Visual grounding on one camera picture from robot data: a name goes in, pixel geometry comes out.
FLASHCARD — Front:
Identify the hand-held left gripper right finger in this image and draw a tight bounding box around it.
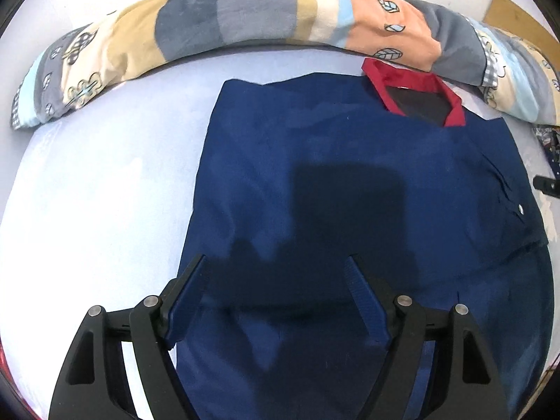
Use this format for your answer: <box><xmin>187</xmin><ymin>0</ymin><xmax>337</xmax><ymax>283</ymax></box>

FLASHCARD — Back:
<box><xmin>343</xmin><ymin>254</ymin><xmax>510</xmax><ymax>420</ymax></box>

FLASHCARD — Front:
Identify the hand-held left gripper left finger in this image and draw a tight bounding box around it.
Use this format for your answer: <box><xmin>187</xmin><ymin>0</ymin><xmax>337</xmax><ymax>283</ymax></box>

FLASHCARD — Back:
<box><xmin>48</xmin><ymin>254</ymin><xmax>208</xmax><ymax>420</ymax></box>

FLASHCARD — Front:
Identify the navy shirt with red collar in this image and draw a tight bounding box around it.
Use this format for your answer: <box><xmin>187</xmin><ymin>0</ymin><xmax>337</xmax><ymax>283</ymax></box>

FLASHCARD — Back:
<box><xmin>175</xmin><ymin>58</ymin><xmax>556</xmax><ymax>420</ymax></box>

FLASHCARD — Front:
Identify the dark patterned cloth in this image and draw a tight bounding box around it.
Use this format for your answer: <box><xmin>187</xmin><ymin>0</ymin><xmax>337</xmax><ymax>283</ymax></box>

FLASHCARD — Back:
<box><xmin>531</xmin><ymin>125</ymin><xmax>560</xmax><ymax>176</ymax></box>

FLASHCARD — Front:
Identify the light blue bed sheet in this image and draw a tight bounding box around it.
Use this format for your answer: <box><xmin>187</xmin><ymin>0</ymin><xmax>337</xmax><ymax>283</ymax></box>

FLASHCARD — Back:
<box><xmin>0</xmin><ymin>30</ymin><xmax>560</xmax><ymax>420</ymax></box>

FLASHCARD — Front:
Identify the patchwork quilt roll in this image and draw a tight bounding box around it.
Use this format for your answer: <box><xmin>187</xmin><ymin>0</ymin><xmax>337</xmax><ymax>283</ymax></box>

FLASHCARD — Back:
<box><xmin>9</xmin><ymin>0</ymin><xmax>560</xmax><ymax>130</ymax></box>

